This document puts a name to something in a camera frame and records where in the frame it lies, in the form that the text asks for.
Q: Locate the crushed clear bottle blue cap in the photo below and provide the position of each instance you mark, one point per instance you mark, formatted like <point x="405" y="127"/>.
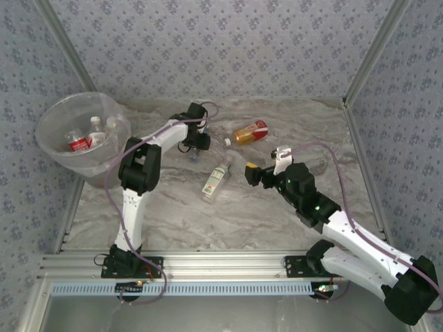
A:
<point x="193" y="158"/>

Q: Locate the clear bottle with green label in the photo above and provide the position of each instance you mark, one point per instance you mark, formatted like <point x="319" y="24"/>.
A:
<point x="215" y="178"/>

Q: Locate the small clear plastic bottle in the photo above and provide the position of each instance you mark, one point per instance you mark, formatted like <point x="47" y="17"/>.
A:
<point x="111" y="124"/>

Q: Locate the clear bottle red white label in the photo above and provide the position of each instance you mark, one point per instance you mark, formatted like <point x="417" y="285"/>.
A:
<point x="95" y="136"/>

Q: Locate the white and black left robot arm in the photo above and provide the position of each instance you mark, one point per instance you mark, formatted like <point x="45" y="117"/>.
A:
<point x="138" y="166"/>

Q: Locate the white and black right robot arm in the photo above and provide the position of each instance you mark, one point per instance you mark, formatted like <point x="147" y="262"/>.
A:
<point x="360" y="242"/>

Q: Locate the clear plastic bin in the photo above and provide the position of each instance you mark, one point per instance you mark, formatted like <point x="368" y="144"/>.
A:
<point x="55" y="124"/>

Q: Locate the amber bottle with red label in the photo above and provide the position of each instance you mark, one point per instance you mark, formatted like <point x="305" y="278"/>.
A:
<point x="249" y="133"/>

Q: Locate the small circuit board with LED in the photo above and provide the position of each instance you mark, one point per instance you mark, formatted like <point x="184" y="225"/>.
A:
<point x="129" y="287"/>
<point x="325" y="290"/>

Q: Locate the clear bottle with red label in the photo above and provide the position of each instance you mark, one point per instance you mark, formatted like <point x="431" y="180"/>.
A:
<point x="78" y="144"/>

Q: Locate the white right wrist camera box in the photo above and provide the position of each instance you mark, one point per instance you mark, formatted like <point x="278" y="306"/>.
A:
<point x="282" y="160"/>

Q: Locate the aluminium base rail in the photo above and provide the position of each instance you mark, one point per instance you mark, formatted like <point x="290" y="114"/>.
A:
<point x="221" y="264"/>

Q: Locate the aluminium frame post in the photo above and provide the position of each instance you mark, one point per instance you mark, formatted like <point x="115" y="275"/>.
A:
<point x="65" y="45"/>
<point x="377" y="52"/>

